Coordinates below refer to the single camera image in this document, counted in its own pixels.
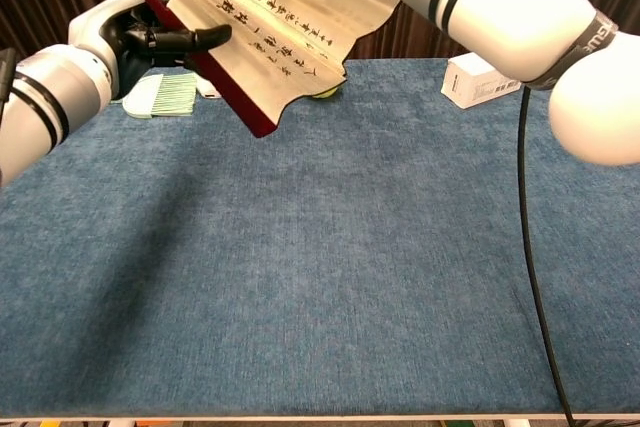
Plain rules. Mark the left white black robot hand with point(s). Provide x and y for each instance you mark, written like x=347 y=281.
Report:
x=100 y=22

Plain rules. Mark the blue fabric table cover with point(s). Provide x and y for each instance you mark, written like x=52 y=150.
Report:
x=300 y=247

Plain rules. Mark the red-ribbed paper folding fan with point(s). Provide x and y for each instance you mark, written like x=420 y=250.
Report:
x=280 y=42

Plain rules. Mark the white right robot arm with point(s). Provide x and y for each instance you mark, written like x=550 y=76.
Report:
x=500 y=2

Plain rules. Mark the white milk tea bottle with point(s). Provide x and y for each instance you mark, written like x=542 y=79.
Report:
x=206 y=88

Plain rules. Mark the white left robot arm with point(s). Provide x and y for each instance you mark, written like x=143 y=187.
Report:
x=45 y=102

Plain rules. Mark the yellow tennis ball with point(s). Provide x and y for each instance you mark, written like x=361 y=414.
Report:
x=329 y=93

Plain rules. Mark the white cardboard box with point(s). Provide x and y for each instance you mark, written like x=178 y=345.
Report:
x=470 y=87

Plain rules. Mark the pale green hand brush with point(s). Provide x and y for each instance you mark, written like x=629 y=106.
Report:
x=165 y=97

